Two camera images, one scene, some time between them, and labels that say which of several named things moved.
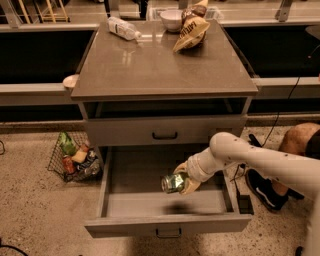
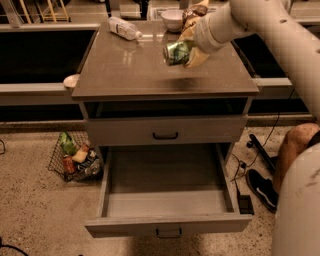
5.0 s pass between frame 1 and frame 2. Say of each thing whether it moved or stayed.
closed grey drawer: stayed
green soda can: moved
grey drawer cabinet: stayed
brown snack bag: stayed
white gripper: moved
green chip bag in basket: stayed
